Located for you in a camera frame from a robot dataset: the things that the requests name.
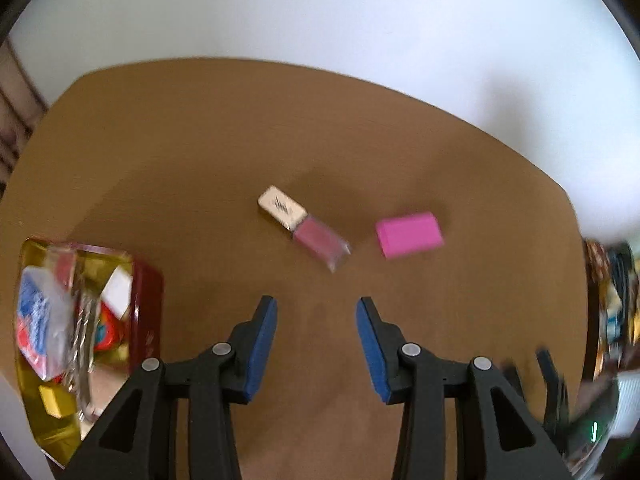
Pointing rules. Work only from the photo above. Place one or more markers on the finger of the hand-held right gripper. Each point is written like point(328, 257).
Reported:
point(514, 380)
point(556, 390)

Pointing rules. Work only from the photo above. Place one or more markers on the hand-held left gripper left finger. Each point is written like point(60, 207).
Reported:
point(260, 350)

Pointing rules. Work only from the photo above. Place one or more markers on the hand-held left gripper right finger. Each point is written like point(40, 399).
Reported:
point(372, 355)

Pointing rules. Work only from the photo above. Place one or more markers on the red tin with gold inside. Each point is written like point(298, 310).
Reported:
point(147, 310)

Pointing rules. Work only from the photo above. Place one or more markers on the pink block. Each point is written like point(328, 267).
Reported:
point(410, 234)

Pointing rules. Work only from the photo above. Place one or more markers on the pink lip gloss tube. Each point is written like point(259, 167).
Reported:
point(315, 235)

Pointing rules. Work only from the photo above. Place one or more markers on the steel spring tongs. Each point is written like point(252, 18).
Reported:
point(80, 350)

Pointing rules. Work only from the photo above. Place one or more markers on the orange striped yellow box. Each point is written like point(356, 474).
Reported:
point(52, 400)

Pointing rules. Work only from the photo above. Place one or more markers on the plastic bag with blue packet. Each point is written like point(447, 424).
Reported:
point(37, 320)

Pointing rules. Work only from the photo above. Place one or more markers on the white ribbed basket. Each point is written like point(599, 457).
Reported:
point(629, 402)

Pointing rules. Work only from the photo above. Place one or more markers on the dark wooden furniture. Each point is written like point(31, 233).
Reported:
point(592, 310)

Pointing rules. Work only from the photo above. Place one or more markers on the colourful clutter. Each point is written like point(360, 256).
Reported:
point(620, 300)

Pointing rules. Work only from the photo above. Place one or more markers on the brown tablecloth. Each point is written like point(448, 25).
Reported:
point(200, 160)

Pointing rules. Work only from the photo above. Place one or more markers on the beige patterned curtain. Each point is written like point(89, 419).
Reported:
point(15, 125)

